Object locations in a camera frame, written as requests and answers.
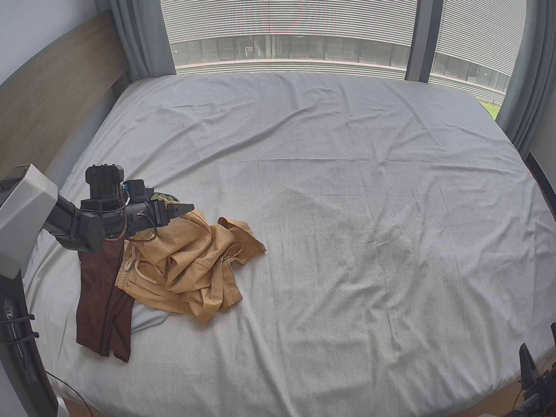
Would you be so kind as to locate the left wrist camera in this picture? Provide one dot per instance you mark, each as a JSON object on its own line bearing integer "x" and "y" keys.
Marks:
{"x": 137, "y": 189}

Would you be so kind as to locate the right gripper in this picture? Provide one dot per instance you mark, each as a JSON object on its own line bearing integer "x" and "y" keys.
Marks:
{"x": 534, "y": 402}

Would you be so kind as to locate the green garment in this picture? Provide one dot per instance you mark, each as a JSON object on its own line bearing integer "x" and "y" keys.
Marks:
{"x": 167, "y": 197}

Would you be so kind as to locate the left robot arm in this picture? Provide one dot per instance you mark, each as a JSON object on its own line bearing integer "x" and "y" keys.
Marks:
{"x": 26, "y": 215}

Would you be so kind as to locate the window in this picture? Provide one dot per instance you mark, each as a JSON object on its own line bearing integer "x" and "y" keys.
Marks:
{"x": 304, "y": 15}

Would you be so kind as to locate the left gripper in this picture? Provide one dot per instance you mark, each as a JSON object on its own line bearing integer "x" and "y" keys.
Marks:
{"x": 147, "y": 214}

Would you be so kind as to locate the pale blue garment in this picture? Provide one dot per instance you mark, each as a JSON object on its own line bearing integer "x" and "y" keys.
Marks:
{"x": 147, "y": 317}

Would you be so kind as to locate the bed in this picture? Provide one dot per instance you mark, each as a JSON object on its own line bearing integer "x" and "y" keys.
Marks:
{"x": 325, "y": 189}

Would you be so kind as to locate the brown garment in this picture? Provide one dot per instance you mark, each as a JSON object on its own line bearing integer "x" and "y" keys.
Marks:
{"x": 100, "y": 311}

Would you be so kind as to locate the blue-green curtain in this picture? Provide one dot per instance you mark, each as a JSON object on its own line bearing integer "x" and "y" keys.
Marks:
{"x": 139, "y": 24}
{"x": 530, "y": 80}

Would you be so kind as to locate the tan shorts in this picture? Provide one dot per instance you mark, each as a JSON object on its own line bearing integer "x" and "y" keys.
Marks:
{"x": 186, "y": 267}

